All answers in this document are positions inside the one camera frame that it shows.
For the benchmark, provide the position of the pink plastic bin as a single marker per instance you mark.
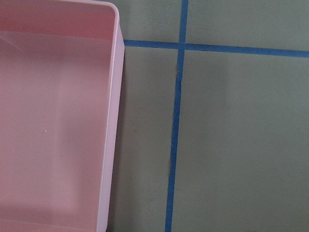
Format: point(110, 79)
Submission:
point(61, 65)

